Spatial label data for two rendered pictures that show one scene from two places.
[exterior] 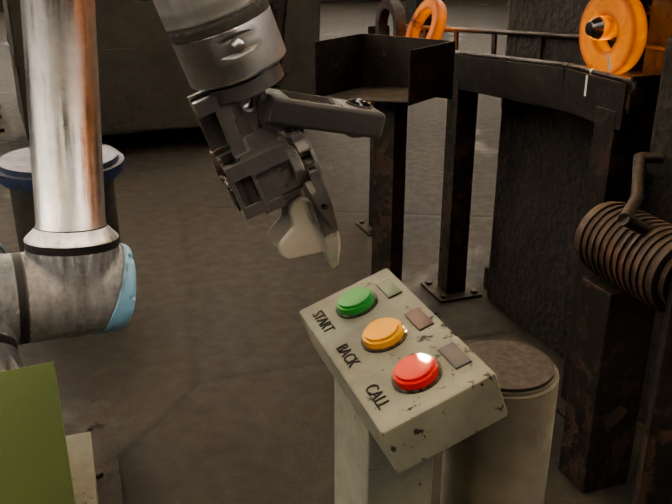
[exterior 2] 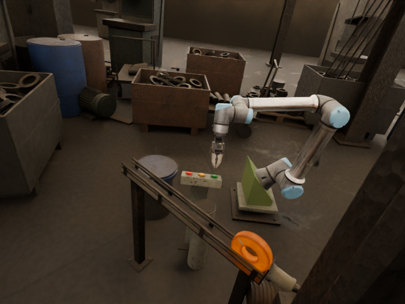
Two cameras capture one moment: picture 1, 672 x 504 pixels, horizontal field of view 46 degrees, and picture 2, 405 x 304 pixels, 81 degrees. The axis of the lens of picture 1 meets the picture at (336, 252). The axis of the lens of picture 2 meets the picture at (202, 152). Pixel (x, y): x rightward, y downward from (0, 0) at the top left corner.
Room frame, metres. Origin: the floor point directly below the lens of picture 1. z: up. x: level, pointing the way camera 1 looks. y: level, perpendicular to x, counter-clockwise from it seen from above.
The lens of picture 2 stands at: (1.00, -1.14, 1.46)
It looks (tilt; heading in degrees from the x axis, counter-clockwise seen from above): 31 degrees down; 107
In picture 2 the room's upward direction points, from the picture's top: 8 degrees clockwise
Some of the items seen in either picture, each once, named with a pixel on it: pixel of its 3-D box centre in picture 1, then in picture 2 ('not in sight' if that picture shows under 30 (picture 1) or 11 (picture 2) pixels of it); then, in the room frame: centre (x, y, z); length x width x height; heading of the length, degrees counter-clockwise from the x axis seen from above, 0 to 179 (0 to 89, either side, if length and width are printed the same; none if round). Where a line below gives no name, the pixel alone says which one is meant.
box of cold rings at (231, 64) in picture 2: not in sight; (213, 73); (-0.43, 3.38, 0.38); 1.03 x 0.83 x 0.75; 22
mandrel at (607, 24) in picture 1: (626, 26); not in sight; (1.57, -0.56, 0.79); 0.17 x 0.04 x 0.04; 109
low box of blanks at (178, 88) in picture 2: not in sight; (171, 100); (-0.41, 1.64, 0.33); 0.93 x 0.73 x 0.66; 26
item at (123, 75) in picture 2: not in sight; (138, 64); (-1.49, 2.49, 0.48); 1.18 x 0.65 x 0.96; 119
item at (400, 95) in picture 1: (381, 187); not in sight; (1.91, -0.12, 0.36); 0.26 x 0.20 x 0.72; 54
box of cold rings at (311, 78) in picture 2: not in sight; (341, 99); (1.85, 3.22, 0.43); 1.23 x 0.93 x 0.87; 17
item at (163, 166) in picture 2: not in sight; (155, 188); (0.27, 0.11, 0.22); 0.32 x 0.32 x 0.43
